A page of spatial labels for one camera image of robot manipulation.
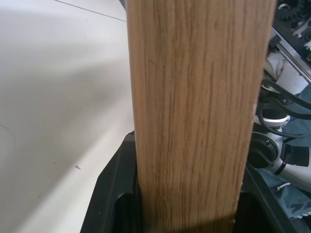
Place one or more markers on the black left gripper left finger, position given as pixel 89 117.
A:
pixel 116 184

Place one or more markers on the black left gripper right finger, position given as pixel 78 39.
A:
pixel 257 211

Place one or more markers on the wooden oak plank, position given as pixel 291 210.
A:
pixel 194 116

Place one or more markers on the teal fabric cover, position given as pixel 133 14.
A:
pixel 294 208

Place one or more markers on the white rounded housing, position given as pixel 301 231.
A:
pixel 289 77

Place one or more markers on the black tray with tools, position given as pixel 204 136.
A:
pixel 291 17

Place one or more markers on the aluminium profile rail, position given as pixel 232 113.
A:
pixel 289 52

